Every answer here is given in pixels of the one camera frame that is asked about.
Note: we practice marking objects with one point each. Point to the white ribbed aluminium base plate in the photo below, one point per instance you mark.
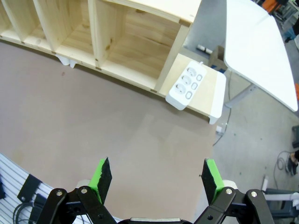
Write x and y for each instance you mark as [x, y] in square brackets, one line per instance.
[14, 177]

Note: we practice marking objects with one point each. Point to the white table top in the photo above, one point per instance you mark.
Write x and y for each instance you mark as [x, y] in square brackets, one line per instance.
[257, 46]

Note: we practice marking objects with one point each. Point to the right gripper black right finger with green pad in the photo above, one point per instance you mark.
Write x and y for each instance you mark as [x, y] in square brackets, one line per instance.
[211, 182]

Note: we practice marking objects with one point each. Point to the black flat bracket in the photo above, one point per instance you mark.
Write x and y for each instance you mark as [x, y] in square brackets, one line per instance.
[29, 187]

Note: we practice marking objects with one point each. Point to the white small power adapter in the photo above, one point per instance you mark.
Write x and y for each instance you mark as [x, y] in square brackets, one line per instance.
[219, 130]

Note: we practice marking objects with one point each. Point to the brown cardboard box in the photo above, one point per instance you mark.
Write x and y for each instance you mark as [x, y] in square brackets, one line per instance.
[218, 59]

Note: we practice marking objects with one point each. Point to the white adapter on floor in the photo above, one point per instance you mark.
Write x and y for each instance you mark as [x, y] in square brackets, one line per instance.
[204, 49]

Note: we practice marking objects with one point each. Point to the white riser stand wooden top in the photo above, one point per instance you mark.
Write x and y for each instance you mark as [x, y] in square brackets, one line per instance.
[64, 60]

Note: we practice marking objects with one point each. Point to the white three-socket power strip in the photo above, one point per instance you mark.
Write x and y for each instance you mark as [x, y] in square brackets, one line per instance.
[187, 86]

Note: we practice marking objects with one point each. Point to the light wooden four-compartment shelf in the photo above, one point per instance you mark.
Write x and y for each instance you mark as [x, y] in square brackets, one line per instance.
[130, 46]

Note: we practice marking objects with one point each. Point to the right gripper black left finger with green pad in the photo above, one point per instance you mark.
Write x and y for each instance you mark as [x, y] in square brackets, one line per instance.
[102, 182]

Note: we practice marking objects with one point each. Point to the grey black machine base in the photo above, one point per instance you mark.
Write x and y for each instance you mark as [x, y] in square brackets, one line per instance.
[283, 205]

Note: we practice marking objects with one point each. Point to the grey metal table leg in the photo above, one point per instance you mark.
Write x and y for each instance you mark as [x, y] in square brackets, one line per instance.
[243, 94]

